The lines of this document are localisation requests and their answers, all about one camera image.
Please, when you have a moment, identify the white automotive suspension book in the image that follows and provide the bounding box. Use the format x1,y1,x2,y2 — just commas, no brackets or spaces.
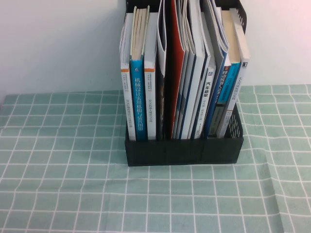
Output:
194,12,217,140

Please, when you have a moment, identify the thick white magazine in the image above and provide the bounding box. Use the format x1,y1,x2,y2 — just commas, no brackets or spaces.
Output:
187,0,211,140

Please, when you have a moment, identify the white autonomous driving book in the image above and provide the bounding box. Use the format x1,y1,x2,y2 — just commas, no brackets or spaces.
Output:
218,8,250,139

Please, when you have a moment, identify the dark grey cover magazine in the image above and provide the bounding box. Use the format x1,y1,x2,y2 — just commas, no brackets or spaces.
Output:
201,0,225,140

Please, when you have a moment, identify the dark blue mobile robot book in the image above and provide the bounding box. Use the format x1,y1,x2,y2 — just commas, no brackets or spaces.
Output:
212,58,232,137

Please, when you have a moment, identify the thin magazine bluish spine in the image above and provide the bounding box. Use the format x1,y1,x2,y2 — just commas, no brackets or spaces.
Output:
173,0,196,139

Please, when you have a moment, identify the blue spine mechanical design book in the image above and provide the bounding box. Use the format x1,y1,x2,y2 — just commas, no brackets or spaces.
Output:
129,6,151,141

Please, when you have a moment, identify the dark magazine white curved cover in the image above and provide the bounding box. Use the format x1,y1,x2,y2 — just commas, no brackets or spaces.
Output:
156,0,172,141

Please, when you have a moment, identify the black plastic book holder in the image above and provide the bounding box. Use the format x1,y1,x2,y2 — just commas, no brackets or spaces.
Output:
124,0,249,167

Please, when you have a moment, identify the white book orange band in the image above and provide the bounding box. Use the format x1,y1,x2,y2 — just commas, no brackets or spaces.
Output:
143,12,159,141
120,12,137,141

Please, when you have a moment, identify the cyan spine book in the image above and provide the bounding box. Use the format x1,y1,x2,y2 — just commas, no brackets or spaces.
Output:
220,11,242,137

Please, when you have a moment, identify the green checkered tablecloth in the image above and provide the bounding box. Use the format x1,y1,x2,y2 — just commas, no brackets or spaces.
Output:
0,84,311,233

